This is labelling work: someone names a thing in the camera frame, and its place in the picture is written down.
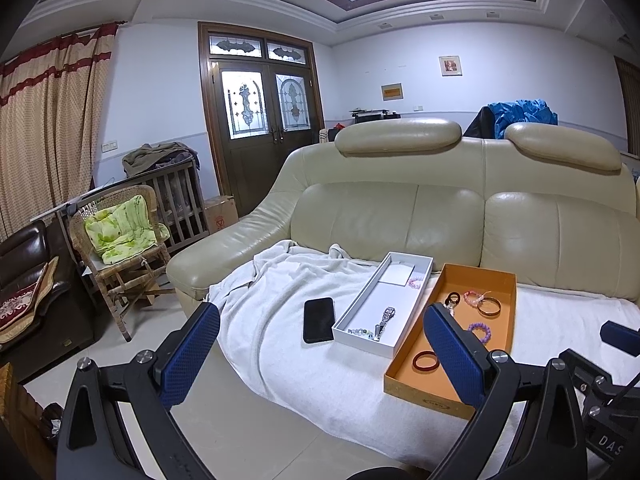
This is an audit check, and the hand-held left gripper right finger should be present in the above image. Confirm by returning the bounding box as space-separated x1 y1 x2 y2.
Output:
424 304 587 480

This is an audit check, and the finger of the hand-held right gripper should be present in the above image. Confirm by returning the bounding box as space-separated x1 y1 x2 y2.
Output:
600 321 640 356
560 349 640 418

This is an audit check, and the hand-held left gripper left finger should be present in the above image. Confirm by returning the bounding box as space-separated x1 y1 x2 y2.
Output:
55 302 221 480

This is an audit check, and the dark red bangle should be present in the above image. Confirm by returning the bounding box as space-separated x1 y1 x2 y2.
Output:
411 351 442 372

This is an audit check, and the orange cardboard box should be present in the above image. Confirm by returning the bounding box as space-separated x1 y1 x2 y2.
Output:
383 262 518 420

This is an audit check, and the silver wristwatch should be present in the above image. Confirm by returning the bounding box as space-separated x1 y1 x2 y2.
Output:
372 306 398 342

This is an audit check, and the white towel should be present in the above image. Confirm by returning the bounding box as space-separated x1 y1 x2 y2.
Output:
207 240 640 471

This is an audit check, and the long white box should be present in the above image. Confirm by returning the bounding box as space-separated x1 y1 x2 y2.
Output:
331 251 435 359

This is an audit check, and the white card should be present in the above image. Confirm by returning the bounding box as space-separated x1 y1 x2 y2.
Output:
374 261 415 287

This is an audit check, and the rattan rocking chair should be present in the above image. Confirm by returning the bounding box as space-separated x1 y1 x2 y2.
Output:
67 185 176 343

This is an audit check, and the black smartphone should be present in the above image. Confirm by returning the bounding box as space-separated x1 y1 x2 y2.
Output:
302 297 336 344

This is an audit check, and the brown cardboard box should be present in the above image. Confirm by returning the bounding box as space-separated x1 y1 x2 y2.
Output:
202 195 240 235

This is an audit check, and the green patterned cushion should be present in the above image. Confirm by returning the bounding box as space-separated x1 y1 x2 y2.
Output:
84 195 171 266

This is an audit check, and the dark wooden crib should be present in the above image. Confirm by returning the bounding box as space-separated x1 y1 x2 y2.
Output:
122 157 208 253

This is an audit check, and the beige leather sofa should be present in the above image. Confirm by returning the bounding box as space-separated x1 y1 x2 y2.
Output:
166 117 640 321

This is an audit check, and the red patterned seat cushion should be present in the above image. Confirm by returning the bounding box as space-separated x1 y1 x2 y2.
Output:
0 256 61 343

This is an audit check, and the wooden cabinet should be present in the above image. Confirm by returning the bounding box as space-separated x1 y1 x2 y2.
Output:
0 360 56 480

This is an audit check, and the grey flat board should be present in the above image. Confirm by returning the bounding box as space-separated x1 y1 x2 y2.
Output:
30 187 131 223

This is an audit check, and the wooden stained glass door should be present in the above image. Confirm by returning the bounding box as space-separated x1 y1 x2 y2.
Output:
197 21 326 216

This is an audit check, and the pile of grey clothes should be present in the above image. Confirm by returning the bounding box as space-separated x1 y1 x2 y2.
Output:
121 142 201 178

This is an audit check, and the brown leather armchair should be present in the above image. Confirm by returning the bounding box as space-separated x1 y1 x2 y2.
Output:
0 220 101 386

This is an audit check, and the black jacket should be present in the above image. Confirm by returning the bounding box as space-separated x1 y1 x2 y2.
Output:
462 105 496 138

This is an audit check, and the blue jacket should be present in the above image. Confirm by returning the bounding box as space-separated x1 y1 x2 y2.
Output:
487 99 558 141

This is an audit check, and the black audio equipment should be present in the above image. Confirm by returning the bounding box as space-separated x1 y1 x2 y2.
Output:
350 107 401 123

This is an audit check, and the striped beige curtain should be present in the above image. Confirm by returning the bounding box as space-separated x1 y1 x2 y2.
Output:
0 21 126 243

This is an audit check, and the black cable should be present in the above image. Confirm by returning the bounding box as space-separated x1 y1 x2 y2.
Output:
612 376 640 405

